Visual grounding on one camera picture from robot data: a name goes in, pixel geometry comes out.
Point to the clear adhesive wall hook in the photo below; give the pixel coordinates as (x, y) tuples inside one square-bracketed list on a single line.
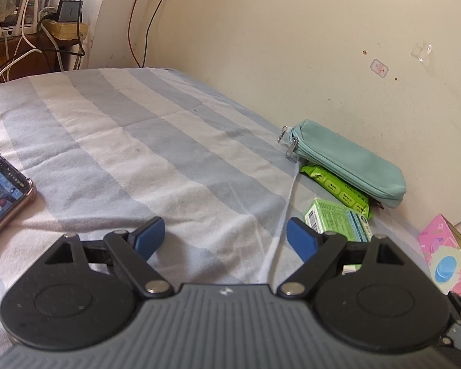
[(422, 52)]

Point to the yellowed power strip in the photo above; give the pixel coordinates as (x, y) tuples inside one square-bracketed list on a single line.
[(67, 30)]

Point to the smartphone in clear case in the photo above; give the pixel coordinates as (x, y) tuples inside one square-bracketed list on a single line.
[(0, 196)]

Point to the pink square wall sticker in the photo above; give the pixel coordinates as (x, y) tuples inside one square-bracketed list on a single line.
[(379, 67)]

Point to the green barcode cardboard box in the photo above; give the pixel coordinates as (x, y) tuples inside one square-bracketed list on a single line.
[(334, 219)]

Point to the green wipes packet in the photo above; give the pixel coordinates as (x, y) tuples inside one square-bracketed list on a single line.
[(334, 188)]

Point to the teal zip pencil pouch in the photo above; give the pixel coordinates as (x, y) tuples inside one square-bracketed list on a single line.
[(349, 161)]

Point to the wooden stool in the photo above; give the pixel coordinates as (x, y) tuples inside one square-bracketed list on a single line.
[(19, 52)]

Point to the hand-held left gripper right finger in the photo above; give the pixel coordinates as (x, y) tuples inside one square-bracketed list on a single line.
[(301, 240)]

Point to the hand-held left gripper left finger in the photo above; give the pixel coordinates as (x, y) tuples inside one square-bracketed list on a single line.
[(149, 236)]

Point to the black power adapter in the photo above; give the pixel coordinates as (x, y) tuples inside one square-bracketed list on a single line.
[(70, 10)]

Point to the blue white striped bed sheet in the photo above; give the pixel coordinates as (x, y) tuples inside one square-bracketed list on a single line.
[(138, 142)]

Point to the pink tin box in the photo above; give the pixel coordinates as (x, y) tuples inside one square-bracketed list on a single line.
[(445, 253)]

